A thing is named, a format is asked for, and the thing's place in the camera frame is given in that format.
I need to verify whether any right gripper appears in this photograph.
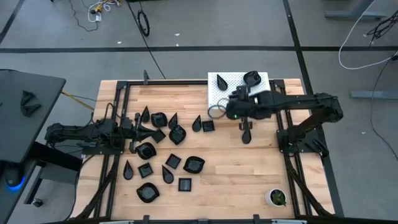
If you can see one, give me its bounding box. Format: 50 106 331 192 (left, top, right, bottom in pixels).
226 98 264 131

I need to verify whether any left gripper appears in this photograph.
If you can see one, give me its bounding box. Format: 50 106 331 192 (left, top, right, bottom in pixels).
120 113 156 156

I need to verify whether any white perforated riser shelf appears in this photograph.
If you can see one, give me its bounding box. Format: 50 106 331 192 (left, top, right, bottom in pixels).
207 71 274 119

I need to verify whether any small plant in white pot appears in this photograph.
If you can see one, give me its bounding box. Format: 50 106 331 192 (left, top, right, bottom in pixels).
264 187 288 208

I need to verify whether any black desk leg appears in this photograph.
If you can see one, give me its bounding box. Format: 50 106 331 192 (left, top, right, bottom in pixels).
29 141 83 172

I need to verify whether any grey desk base panel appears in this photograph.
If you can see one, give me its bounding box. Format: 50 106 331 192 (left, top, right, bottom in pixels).
39 164 79 188

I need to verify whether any black triangular object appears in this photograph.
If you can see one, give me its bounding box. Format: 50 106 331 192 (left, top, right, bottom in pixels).
20 90 35 106

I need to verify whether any black side desk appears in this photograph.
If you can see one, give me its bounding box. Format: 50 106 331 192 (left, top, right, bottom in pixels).
0 68 67 164

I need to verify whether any grey desk foot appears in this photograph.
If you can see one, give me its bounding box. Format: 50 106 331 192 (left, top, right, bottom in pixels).
350 90 398 100
325 0 388 20

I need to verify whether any black round device with light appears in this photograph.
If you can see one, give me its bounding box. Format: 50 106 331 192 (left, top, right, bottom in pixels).
2 162 26 192

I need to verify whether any black looped cable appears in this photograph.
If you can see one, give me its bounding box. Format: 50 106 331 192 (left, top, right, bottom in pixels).
312 138 330 160

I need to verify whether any black coiled cable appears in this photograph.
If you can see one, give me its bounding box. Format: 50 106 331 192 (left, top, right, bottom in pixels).
126 0 167 80

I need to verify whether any white yellow cable bundle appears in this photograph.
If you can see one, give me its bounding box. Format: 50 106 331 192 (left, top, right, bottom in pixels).
87 0 121 23

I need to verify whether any thin black cable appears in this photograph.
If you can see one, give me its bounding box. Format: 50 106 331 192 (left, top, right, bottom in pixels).
369 55 398 154

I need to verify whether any black cable bundle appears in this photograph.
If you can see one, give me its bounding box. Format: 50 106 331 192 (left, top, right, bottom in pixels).
366 10 398 47

